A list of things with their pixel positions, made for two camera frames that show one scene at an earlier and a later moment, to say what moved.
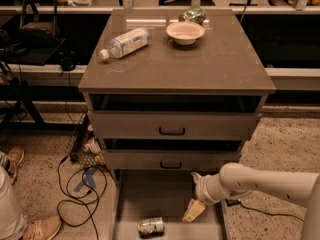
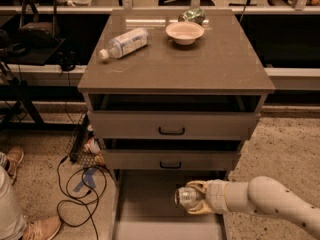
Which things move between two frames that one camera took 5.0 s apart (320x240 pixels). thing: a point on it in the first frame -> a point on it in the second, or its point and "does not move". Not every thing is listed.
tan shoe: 14,159 does not move
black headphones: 67,62 does not move
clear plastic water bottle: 126,44 does not move
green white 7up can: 152,227 -> 185,197
